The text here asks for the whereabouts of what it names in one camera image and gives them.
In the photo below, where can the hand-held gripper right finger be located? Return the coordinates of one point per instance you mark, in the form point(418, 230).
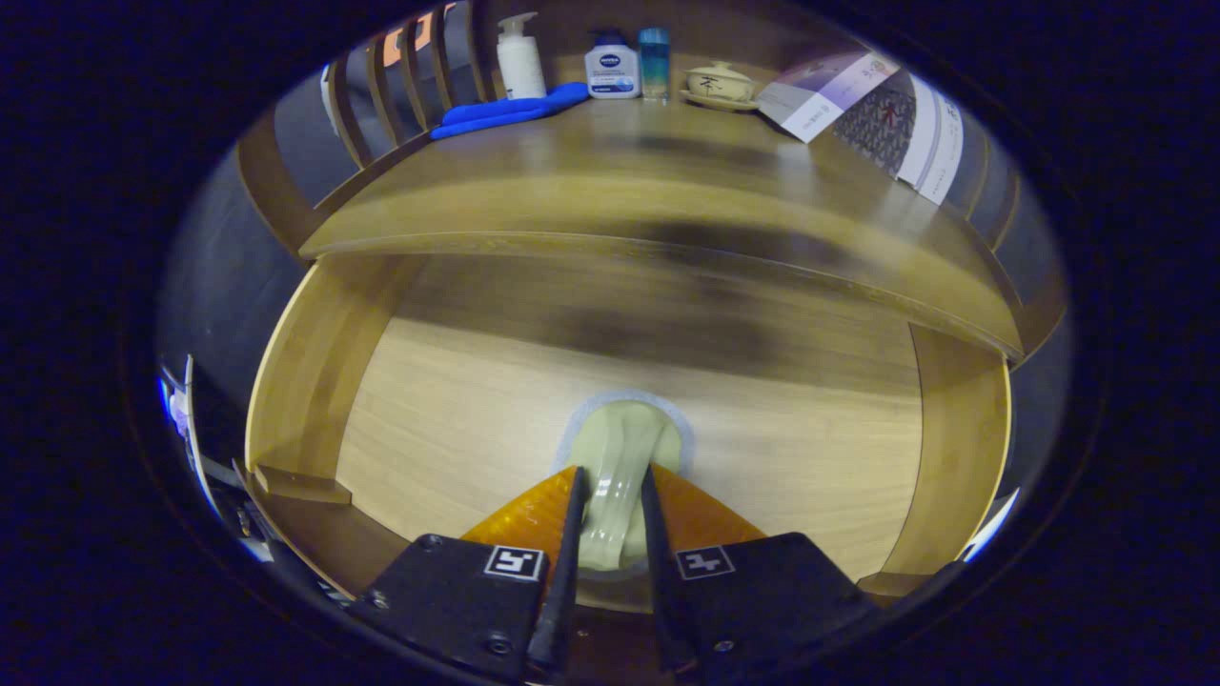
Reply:
point(753, 595)

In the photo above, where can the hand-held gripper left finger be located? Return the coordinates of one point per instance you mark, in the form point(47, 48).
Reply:
point(457, 595)

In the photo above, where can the wooden drawer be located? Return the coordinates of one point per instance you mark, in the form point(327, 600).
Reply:
point(457, 429)

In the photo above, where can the wooden countertop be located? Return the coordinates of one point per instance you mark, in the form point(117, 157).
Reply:
point(620, 181)

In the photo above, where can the wooden cabinet with slatted shelf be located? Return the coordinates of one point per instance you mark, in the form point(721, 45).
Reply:
point(276, 181)

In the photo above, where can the white book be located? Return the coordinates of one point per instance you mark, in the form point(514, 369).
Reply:
point(945, 152)

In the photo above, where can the dark patterned cover book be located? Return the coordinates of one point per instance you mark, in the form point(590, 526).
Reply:
point(877, 124)

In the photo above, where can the blue folded cloth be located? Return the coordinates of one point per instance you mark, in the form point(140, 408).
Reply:
point(505, 110)

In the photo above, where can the cream ceramic saucer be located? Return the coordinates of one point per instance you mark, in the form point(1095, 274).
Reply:
point(715, 102)

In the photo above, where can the purple and white box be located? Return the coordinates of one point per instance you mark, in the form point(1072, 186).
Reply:
point(820, 95)

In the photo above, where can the cream ceramic lidded cup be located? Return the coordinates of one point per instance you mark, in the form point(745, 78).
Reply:
point(720, 81)

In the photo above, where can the white pump bottle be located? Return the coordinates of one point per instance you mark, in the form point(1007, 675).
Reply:
point(519, 67)

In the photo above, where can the blue glass bottle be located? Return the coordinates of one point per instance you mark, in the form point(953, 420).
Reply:
point(654, 67)

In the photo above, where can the white bottle with blue cap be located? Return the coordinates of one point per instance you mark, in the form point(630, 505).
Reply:
point(612, 71)

